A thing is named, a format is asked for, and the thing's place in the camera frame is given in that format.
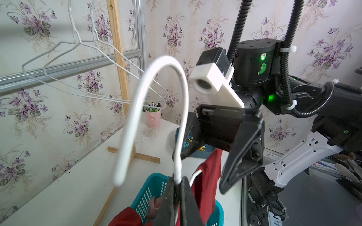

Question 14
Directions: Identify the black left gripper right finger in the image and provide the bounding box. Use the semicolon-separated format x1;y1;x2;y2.
180;177;204;226

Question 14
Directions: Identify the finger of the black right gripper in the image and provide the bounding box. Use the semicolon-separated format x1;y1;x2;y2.
219;115;265;195
176;112;205;160

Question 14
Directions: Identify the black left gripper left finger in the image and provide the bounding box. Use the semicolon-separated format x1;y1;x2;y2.
153;177;181;226

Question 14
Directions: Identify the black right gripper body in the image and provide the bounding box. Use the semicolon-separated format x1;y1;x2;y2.
197;104;265;153

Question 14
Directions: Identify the dark red t-shirt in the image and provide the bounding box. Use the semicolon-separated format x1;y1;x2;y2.
109;149;222;226

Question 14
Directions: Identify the pink t-shirt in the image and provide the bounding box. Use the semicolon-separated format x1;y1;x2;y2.
146;196;163;224

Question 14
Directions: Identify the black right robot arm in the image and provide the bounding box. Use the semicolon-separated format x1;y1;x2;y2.
175;1;362;226

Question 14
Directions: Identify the dark teal plastic tub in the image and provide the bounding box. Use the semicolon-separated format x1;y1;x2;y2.
181;128;215;159

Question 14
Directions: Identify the teal plastic laundry basket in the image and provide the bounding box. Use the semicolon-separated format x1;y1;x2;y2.
131;173;224;226

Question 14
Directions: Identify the pink metal pen bucket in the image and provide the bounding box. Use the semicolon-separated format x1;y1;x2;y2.
145;102;162;129

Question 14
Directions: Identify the wooden clothes rack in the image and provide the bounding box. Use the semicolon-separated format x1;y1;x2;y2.
91;0;162;226

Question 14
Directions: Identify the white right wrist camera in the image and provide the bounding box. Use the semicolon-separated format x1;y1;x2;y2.
189;47;245;108

